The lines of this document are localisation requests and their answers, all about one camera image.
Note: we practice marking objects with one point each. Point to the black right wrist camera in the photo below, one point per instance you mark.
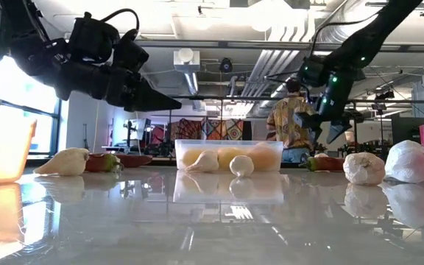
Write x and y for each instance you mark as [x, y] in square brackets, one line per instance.
[307, 120]

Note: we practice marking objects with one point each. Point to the large white garlic bulb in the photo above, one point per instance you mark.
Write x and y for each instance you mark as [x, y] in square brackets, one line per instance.
[407, 162]

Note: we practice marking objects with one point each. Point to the dark background monitor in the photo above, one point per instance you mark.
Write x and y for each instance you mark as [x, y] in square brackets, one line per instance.
[412, 130]

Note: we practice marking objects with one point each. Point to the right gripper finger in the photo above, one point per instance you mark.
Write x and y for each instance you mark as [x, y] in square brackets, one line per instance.
[317, 134]
[337, 130]

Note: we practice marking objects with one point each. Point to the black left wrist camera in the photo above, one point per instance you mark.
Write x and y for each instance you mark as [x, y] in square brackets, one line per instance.
[131, 51]

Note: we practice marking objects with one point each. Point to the person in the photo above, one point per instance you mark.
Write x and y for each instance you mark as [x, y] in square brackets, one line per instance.
[287, 121]

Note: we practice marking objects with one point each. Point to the red dish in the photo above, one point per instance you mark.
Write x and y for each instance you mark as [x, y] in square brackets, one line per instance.
[134, 160]

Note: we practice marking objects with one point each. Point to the black metal rack frame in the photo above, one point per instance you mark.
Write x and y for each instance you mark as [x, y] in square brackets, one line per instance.
[234, 98]

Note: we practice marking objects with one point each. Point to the colourful wall tapestry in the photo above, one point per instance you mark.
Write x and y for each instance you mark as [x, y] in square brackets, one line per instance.
[215, 129]

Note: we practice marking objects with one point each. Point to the silver ceiling duct pipes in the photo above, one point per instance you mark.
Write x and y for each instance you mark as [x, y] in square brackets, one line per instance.
[267, 70]

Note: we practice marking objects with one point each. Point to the background robot workstation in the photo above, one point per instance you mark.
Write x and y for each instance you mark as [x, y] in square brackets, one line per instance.
[138, 127]

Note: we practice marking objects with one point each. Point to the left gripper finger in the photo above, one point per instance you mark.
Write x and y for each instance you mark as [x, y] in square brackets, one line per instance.
[149, 107]
[149, 92]

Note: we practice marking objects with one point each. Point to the clear plastic bin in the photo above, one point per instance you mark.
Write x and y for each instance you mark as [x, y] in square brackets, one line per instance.
[230, 143]

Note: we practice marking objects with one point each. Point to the black ceiling camera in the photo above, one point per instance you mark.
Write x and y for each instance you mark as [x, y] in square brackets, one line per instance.
[226, 65]

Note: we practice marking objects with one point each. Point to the large bright window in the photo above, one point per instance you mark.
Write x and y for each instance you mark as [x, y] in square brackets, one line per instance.
[24, 92]

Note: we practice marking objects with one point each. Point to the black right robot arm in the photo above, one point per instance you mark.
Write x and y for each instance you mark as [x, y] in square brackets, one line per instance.
[374, 33]

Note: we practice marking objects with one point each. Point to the red pepper green stem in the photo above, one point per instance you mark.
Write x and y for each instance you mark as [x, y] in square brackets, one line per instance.
[99, 162]
[326, 164]

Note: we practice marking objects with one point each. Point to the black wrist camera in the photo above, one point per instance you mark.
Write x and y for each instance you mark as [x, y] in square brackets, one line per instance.
[307, 120]
[131, 51]

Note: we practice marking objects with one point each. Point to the orange plastic bin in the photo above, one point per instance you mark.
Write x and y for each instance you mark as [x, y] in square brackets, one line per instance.
[2, 154]

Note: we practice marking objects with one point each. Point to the white ceiling unit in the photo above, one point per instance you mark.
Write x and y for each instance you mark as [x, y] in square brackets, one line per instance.
[186, 60]

